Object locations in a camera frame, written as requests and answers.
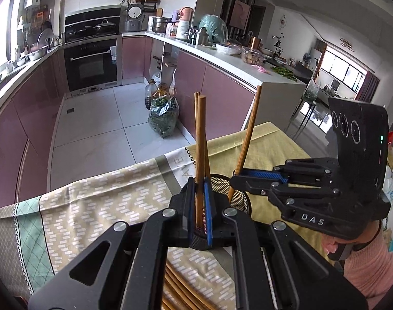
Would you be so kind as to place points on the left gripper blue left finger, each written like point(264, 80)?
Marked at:
point(184, 219)

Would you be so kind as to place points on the bag of green vegetables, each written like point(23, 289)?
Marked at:
point(163, 115)

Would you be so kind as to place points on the black range hood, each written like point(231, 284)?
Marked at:
point(74, 22)

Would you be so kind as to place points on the steel stock pot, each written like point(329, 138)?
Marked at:
point(158, 25)

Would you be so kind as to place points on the right hand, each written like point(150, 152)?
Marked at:
point(331, 244)

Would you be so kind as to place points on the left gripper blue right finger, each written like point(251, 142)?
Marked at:
point(217, 230)

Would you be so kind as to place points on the black built-in oven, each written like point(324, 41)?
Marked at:
point(93, 64)

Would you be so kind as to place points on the white rice cooker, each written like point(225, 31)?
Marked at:
point(134, 17)

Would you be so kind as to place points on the yellow cloth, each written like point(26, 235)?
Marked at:
point(269, 147)

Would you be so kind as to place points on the plastic oil bottle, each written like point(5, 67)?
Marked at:
point(150, 89)

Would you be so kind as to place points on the pink sleeved right forearm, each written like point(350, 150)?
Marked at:
point(370, 270)

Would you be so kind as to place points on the patterned beige green cloth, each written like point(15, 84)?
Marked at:
point(39, 236)

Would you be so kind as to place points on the wooden chopstick red end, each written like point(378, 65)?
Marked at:
point(178, 295)
point(196, 96)
point(201, 165)
point(195, 303)
point(249, 131)
point(205, 302)

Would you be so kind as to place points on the green bag on counter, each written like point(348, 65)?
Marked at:
point(216, 28)

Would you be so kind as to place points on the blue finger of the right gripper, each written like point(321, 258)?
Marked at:
point(264, 174)
point(253, 185)

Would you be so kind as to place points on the pink thermos jug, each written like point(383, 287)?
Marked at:
point(186, 14)

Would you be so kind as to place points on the black wok with lid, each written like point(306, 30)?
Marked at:
point(104, 27)

